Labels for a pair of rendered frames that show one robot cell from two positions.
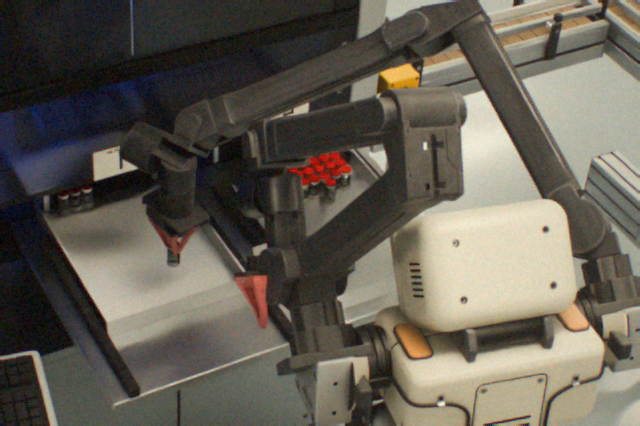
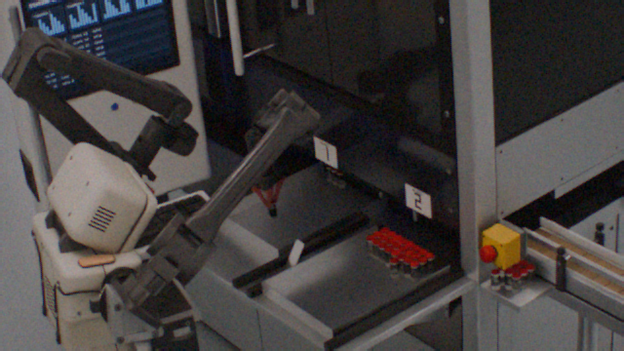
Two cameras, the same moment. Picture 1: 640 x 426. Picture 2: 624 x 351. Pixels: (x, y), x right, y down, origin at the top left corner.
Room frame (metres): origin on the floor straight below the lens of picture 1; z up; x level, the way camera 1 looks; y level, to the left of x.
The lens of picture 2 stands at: (1.63, -2.44, 2.54)
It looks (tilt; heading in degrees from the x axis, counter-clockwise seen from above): 29 degrees down; 88
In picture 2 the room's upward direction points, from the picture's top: 6 degrees counter-clockwise
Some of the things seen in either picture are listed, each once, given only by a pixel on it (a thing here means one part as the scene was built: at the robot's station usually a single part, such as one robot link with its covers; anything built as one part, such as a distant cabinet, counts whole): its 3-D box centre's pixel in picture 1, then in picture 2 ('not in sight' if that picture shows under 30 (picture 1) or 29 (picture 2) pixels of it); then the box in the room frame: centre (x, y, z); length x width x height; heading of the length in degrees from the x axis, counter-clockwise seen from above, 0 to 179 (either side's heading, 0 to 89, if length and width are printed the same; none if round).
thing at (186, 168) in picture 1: (175, 168); (259, 140); (1.64, 0.22, 1.14); 0.07 x 0.06 x 0.07; 61
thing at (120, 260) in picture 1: (138, 244); (301, 209); (1.73, 0.30, 0.90); 0.34 x 0.26 x 0.04; 33
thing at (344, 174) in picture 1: (308, 189); (392, 258); (1.91, 0.01, 0.90); 0.18 x 0.02 x 0.05; 122
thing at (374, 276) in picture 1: (337, 228); (356, 280); (1.82, -0.04, 0.90); 0.34 x 0.26 x 0.04; 32
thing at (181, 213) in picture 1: (176, 198); (262, 164); (1.64, 0.22, 1.08); 0.10 x 0.07 x 0.07; 46
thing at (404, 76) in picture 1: (393, 84); (503, 245); (2.14, -0.13, 1.00); 0.08 x 0.07 x 0.07; 33
